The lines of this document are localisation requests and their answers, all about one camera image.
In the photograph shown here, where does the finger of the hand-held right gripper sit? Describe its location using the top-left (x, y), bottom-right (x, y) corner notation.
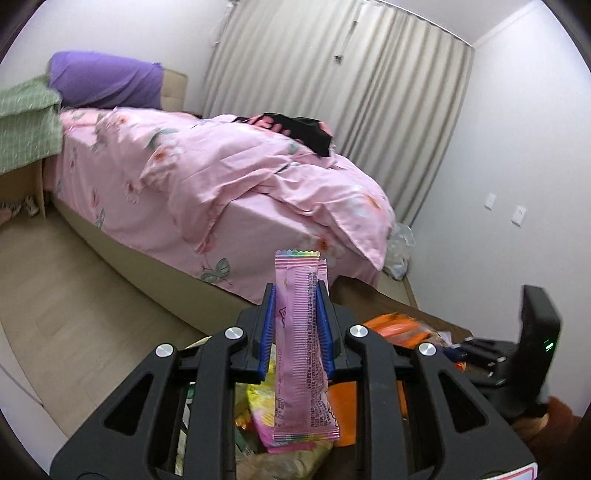
top-left (444, 337), bottom-right (518, 364)
top-left (475, 357), bottom-right (509, 387)

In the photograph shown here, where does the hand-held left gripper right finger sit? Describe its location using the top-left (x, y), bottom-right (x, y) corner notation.
top-left (315, 279), bottom-right (539, 480)

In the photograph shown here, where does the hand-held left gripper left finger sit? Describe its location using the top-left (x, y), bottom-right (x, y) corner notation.
top-left (50, 282), bottom-right (278, 480)

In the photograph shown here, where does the pink striped wrapper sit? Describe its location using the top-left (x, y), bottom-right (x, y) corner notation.
top-left (272, 249), bottom-right (340, 446)

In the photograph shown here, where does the person's right forearm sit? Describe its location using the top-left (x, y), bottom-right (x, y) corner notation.
top-left (512, 397), bottom-right (583, 457)

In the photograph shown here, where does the orange snack bag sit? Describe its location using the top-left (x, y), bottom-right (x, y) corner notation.
top-left (362, 313), bottom-right (446, 349)

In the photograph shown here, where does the yellow biscuit packet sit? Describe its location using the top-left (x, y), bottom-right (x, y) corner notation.
top-left (235, 385), bottom-right (333, 455)

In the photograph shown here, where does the white plastic bag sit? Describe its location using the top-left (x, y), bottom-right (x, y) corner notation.
top-left (385, 223), bottom-right (416, 280)

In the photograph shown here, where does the pink floral duvet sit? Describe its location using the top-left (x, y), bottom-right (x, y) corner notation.
top-left (99, 107), bottom-right (397, 273)

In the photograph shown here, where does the bed with pink floral sheet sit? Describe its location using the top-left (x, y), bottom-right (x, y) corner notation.
top-left (44, 108), bottom-right (398, 333)

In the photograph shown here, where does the black garment with pink print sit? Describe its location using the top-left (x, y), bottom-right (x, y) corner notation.
top-left (231, 112), bottom-right (335, 157)

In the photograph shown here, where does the beige pleated curtain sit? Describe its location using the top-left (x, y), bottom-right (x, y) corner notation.
top-left (201, 0), bottom-right (475, 227)

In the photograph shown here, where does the beige headboard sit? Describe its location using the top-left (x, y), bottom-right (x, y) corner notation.
top-left (159, 69), bottom-right (204, 116)

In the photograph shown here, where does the wooden nightstand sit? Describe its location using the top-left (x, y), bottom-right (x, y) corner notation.
top-left (0, 157), bottom-right (49, 222)

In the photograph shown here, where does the purple pillow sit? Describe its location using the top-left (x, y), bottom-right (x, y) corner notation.
top-left (48, 52), bottom-right (163, 110)

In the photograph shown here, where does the green checked cloth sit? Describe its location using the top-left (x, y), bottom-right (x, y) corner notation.
top-left (0, 76), bottom-right (63, 174)

